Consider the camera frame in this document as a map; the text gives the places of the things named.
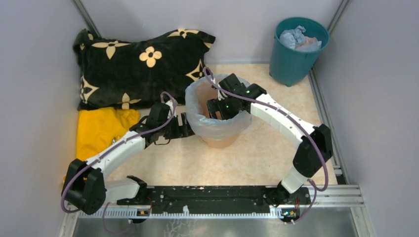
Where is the orange plastic bin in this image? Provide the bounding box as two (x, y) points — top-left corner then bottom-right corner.
(195, 81), (251, 148)

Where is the yellow cloth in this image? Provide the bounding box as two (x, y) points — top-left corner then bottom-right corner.
(75, 107), (140, 161)

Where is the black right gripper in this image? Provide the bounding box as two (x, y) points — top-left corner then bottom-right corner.
(207, 95), (243, 128)

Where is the crumpled blue bag in bin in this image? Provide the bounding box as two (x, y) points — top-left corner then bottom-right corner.
(279, 26), (322, 52)

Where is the aluminium frame rail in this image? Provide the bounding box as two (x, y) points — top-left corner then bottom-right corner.
(309, 0), (365, 208)

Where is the black floral pillow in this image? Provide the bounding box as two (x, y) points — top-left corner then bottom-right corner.
(73, 29), (216, 110)

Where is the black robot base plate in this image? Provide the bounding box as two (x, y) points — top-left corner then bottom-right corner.
(117, 186), (311, 214)

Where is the light blue trash bag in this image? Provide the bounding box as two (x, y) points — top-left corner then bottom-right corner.
(185, 76), (252, 141)

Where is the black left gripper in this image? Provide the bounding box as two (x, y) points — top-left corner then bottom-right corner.
(158, 112), (195, 139)

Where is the teal plastic bin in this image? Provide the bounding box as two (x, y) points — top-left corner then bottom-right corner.
(269, 17), (330, 87)

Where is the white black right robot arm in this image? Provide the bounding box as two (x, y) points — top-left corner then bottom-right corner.
(205, 74), (333, 203)

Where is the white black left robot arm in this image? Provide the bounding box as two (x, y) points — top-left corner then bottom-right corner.
(61, 103), (195, 215)

